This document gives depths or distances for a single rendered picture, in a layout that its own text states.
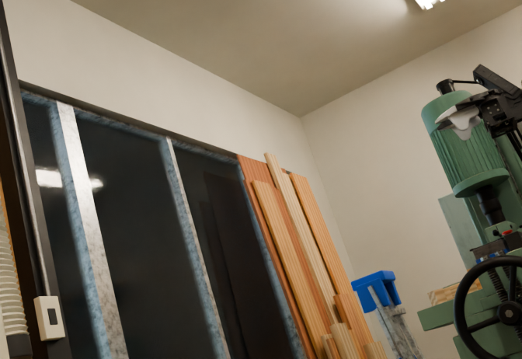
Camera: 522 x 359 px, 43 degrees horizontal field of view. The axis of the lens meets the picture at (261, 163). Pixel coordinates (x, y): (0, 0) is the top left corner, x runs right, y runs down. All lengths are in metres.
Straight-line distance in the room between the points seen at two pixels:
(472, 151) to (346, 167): 2.83
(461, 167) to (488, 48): 2.74
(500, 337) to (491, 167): 0.51
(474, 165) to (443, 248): 2.53
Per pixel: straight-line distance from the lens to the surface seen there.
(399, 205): 4.72
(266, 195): 3.65
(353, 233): 4.81
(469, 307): 2.02
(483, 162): 2.13
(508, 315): 1.79
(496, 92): 1.50
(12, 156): 2.31
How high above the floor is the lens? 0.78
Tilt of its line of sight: 19 degrees up
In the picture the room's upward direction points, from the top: 18 degrees counter-clockwise
